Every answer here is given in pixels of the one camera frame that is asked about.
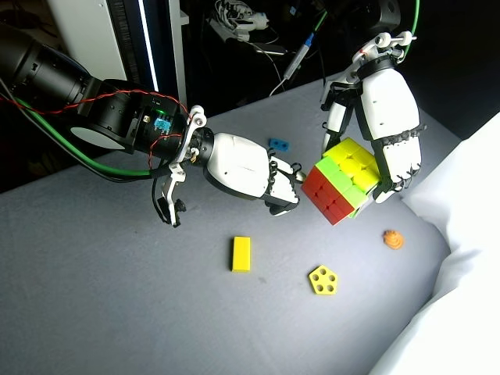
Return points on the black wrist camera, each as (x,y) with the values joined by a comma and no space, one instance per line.
(162,209)

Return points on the yellow pentagon with holes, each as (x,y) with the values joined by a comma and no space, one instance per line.
(323,281)

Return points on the orange swirl toy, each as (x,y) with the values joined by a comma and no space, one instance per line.
(393,241)

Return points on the white probe with blue cap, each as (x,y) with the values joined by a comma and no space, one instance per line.
(297,58)

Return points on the grey table cloth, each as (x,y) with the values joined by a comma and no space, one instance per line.
(117,293)

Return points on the blue flat two-hole piece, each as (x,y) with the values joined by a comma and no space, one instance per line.
(279,148)

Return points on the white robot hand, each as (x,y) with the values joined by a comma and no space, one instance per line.
(390,105)
(242,164)

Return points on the grey flat device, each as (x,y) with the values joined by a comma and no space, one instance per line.
(269,48)

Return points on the colourful puzzle cube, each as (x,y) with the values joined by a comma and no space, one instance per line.
(332,195)

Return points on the white sheet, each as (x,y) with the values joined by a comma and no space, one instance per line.
(468,234)

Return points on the yellow rectangular block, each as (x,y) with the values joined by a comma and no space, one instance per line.
(241,254)

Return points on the white cabinet with light strip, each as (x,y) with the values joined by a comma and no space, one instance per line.
(86,31)

